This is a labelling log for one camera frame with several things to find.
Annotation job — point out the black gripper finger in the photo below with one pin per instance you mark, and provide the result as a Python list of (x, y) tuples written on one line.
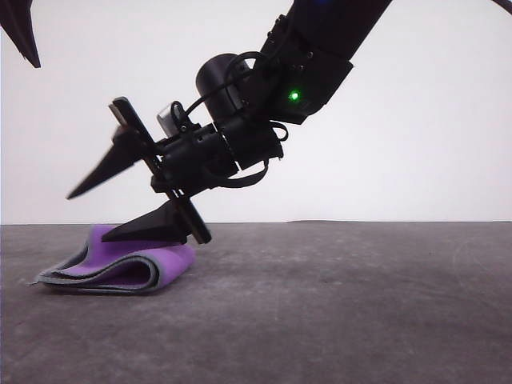
[(160, 228), (22, 28), (116, 160)]

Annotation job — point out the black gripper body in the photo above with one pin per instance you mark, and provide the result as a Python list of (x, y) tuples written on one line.
[(192, 160)]

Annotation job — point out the purple towel with grey hem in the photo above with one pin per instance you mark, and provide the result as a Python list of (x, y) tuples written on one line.
[(168, 264)]

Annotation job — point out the grey table cloth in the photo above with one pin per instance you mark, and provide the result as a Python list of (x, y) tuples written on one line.
[(320, 320)]

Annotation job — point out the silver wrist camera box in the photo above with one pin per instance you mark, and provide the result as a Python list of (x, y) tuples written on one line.
[(165, 118)]

